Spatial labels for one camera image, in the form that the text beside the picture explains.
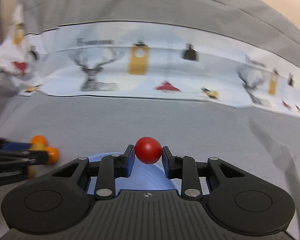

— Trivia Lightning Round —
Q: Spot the orange tangerine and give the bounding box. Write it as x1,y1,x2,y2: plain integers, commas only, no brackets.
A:
31,135,48,147
45,146,59,165

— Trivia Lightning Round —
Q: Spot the red tomato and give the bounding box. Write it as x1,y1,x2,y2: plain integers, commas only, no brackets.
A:
134,137,162,165

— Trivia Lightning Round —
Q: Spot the small yellow fruit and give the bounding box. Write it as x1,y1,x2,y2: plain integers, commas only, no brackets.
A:
29,143,46,151

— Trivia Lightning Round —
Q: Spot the blue round plate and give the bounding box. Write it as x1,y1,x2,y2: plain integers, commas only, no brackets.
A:
86,152,178,196

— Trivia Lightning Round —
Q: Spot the white printed deer cloth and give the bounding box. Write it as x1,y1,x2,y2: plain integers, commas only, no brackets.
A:
0,6,300,118

